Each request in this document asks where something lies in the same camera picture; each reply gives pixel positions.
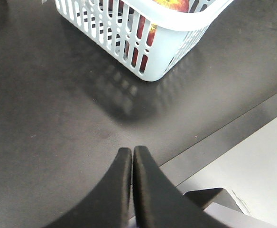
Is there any robot base black white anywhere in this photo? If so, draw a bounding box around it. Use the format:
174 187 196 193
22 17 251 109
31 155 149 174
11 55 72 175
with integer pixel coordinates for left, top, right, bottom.
183 188 275 228

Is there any light blue plastic basket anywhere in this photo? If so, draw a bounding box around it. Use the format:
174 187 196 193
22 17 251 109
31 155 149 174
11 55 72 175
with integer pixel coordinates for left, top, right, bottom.
55 0 230 82

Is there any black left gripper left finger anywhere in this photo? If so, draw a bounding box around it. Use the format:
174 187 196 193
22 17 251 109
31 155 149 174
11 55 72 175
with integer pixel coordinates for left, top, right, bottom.
46 147 132 228

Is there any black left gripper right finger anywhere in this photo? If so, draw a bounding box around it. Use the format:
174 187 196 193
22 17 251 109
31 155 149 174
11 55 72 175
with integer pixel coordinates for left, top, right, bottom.
133 145 226 228

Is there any red apple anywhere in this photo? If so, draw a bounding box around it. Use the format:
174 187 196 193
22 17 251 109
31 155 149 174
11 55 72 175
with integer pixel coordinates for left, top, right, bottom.
124 14 158 73
154 0 189 13

